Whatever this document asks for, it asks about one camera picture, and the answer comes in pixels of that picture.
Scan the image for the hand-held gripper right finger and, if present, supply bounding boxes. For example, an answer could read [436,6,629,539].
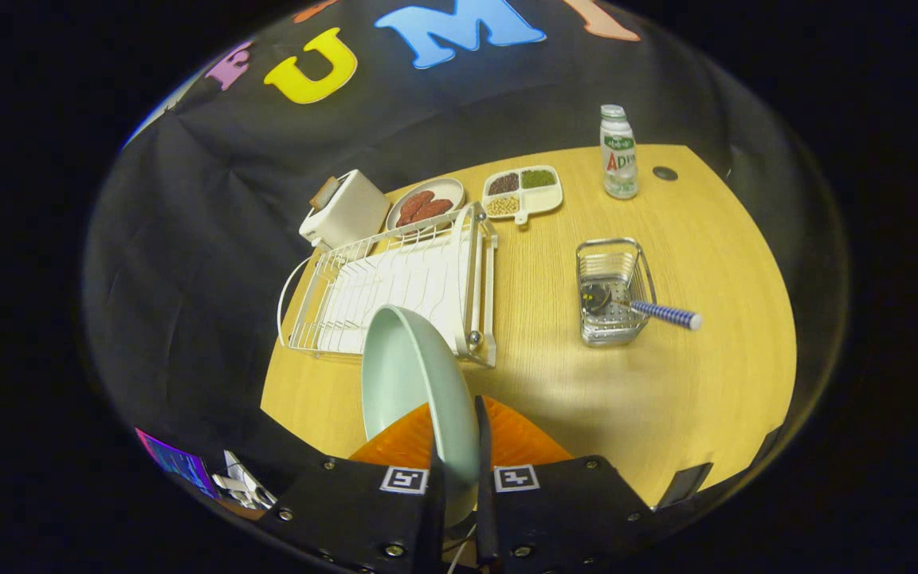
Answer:
[473,395,655,574]

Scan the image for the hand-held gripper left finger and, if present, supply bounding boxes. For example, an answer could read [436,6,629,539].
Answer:
[256,401,448,574]

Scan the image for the pale green plate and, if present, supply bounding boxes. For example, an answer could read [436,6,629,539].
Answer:
[360,304,482,529]

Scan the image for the metal wire basket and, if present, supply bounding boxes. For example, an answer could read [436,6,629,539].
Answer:
[575,238,657,348]

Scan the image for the white wire dish rack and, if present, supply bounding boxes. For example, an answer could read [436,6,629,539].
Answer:
[277,201,500,369]

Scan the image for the spoon with blue striped handle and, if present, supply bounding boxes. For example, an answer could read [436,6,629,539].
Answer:
[581,283,703,332]

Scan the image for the beige round plate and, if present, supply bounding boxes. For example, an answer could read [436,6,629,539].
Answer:
[386,177,466,234]

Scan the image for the white plastic object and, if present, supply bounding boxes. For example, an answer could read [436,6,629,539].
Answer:
[212,450,278,511]

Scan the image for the computer monitor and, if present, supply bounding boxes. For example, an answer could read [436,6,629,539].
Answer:
[135,427,221,499]

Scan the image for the black rectangular object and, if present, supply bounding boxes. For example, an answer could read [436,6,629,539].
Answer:
[657,461,715,509]

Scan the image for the white toaster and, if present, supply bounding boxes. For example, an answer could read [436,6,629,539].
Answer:
[299,168,391,252]

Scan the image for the white divided tray with beans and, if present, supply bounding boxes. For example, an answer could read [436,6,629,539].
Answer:
[481,165,564,227]

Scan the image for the toast slice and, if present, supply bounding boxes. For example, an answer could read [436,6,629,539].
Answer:
[309,175,340,210]

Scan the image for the black backdrop cloth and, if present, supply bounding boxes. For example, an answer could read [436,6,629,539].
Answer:
[80,0,850,511]

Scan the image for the white drink bottle green label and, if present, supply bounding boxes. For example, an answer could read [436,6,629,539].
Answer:
[599,104,639,200]

